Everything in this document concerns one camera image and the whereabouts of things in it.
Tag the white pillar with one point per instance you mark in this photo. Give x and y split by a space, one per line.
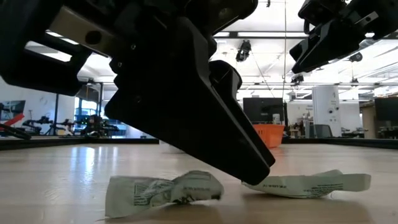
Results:
326 109

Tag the tan wooden cabinet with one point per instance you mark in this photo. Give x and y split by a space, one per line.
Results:
368 121

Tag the orange plastic basket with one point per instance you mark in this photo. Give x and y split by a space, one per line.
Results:
273 135

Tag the green white stevia packet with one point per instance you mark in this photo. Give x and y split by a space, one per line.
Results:
140 193
311 186

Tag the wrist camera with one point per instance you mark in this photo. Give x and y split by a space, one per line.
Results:
320 11
233 12

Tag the person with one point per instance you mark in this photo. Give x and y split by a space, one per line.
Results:
93 124

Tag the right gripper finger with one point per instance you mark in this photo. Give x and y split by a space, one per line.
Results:
300 49
335 39

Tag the white cup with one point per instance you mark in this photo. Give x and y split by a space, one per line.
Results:
276 119

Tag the grey office chair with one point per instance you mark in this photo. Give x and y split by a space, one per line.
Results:
322 130

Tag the wall screen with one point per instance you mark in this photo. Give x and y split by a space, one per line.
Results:
15 107

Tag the black frame rig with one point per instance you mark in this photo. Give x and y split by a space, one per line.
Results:
56 109

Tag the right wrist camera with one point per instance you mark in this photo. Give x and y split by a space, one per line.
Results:
320 11

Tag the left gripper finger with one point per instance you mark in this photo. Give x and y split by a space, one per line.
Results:
236 102
180 118

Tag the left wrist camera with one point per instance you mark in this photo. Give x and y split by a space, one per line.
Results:
233 12

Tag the black overhead camera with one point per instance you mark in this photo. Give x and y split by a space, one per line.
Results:
243 51

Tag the black ceiling-hung camera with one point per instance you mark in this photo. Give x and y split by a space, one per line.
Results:
297 78
356 57

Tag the black computer monitor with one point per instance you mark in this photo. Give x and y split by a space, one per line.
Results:
264 109

